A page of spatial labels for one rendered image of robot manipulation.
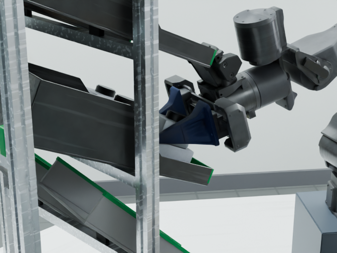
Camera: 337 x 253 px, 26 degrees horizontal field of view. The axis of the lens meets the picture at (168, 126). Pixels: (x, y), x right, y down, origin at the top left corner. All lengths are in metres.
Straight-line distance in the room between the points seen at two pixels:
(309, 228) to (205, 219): 0.42
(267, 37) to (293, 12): 2.46
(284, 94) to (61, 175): 0.32
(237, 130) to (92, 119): 0.19
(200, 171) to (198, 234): 0.57
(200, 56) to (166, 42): 0.06
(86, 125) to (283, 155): 2.86
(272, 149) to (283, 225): 2.07
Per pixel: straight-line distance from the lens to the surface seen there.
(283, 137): 3.61
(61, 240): 1.50
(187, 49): 0.87
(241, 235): 1.51
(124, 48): 0.83
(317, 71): 1.01
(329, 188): 1.18
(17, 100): 0.71
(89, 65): 3.34
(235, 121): 0.90
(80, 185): 1.01
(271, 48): 0.98
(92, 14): 0.79
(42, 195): 1.01
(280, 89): 1.00
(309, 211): 1.19
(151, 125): 0.84
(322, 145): 1.15
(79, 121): 0.82
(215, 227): 1.53
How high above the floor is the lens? 1.61
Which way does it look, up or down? 21 degrees down
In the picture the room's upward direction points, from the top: straight up
